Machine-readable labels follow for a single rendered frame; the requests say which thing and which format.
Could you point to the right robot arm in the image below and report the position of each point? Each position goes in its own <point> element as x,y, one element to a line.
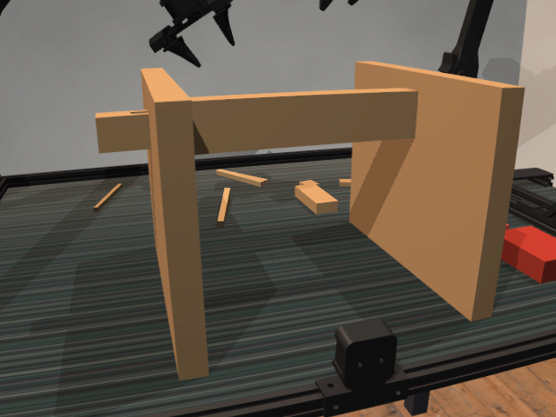
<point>463,60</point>

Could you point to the tan wooden board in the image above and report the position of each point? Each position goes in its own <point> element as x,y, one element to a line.
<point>438,203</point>
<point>176,218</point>

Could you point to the wooden rail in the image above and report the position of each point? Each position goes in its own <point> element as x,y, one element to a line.
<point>275,120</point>

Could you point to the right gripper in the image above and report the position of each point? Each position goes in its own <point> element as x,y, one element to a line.
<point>325,3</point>

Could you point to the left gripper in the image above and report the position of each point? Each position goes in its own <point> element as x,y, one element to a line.
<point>181,9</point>

